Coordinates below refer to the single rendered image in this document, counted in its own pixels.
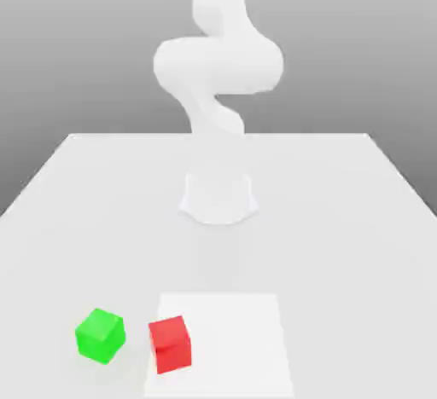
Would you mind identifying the small green cube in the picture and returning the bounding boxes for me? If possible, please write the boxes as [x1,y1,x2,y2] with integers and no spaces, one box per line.
[73,307,127,366]

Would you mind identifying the small red cube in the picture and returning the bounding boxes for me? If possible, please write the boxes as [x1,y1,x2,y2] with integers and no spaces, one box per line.
[147,315,193,375]

